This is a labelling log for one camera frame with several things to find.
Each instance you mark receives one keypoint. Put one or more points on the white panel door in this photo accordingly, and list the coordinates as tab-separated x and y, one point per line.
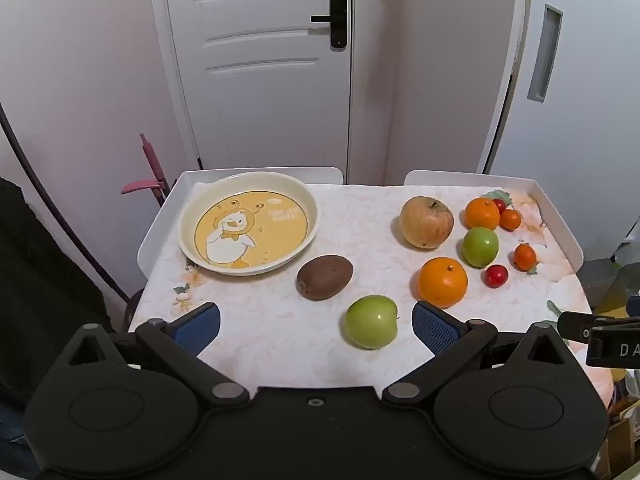
260	85

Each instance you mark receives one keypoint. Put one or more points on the yellow red apple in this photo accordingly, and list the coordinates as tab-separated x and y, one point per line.
426	223

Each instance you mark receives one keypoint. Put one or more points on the small orange tomato back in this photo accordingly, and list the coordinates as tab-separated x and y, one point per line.
510	220

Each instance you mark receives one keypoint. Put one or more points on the white rimmed table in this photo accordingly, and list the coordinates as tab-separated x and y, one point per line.
160	220

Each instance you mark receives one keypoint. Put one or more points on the bright green apple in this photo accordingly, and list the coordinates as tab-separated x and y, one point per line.
480	247

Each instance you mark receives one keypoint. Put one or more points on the white tray table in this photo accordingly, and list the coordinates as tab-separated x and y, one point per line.
370	230

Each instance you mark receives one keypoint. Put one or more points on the dark curved pole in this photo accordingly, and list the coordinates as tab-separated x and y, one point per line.
50	205

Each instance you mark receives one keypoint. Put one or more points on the medium orange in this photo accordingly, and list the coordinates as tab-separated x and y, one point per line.
481	214

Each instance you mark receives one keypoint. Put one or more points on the brown kiwi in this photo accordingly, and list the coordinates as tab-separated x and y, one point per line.
325	278

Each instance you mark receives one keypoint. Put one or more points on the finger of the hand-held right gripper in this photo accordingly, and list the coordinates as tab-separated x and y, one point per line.
634	306
575	327

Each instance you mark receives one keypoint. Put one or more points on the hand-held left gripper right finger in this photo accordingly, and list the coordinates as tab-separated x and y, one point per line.
435	330

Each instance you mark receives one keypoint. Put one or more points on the pale green apple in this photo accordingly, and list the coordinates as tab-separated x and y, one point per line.
371	322

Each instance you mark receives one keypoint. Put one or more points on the small red cherry tomato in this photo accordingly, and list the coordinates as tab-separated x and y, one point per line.
495	276

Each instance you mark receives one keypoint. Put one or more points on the small red tomato back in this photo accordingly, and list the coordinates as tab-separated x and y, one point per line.
499	206

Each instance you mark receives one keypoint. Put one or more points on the pink plastic tool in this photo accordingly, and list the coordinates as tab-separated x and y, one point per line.
152	170

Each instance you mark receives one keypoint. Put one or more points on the white sliding door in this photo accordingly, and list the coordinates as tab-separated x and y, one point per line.
590	160

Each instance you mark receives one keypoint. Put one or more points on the large orange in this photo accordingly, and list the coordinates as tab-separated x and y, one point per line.
443	282

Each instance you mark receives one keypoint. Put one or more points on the duck print plate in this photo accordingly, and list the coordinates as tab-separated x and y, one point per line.
250	225

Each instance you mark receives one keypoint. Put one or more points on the dark cloth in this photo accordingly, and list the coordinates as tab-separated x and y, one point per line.
45	280

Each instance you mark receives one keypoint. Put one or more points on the small orange tomato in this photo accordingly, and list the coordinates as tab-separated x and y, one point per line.
510	220
525	257

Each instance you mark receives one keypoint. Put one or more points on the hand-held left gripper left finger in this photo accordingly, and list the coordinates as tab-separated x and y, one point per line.
200	327

